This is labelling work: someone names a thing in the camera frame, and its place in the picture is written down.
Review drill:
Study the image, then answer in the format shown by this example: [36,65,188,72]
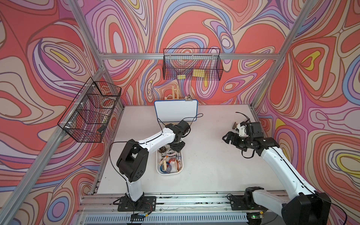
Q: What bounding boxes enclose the black wire basket left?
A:
[57,78,122,143]

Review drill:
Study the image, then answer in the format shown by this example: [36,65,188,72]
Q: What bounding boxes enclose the white board blue rim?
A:
[154,100,198,122]

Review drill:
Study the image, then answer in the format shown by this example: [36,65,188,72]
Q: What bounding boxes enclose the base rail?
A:
[73,192,281,225]

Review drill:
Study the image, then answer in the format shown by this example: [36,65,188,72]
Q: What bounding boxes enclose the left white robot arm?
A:
[113,120,191,212]

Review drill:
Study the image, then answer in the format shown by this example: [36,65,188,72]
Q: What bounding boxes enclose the black red pliers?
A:
[232,122,239,130]

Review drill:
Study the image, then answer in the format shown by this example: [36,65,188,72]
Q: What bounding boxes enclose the wooden board easel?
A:
[165,86,188,100]

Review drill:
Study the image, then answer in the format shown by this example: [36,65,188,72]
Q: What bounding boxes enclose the white plastic storage box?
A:
[156,147,184,176]

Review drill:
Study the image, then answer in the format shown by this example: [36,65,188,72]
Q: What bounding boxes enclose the red transparent watch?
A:
[169,158,182,173]

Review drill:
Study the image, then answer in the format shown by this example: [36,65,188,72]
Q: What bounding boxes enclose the blue transparent watch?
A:
[160,162,172,174]

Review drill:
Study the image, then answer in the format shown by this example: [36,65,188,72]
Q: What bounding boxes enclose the brown purple strap watch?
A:
[158,146,167,153]

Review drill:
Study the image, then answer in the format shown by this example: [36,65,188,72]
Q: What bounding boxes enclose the black wire basket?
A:
[57,78,122,143]
[163,47,224,81]

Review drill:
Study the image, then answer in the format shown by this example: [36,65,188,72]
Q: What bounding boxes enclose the black wire basket back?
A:
[163,47,224,81]

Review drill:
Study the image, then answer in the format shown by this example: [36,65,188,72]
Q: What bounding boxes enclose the black binder clip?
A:
[185,95,193,101]

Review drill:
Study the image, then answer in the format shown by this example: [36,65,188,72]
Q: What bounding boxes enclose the yellow sticky note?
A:
[192,69,205,77]

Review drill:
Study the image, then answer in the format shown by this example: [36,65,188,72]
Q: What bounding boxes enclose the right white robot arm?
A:
[222,121,332,225]

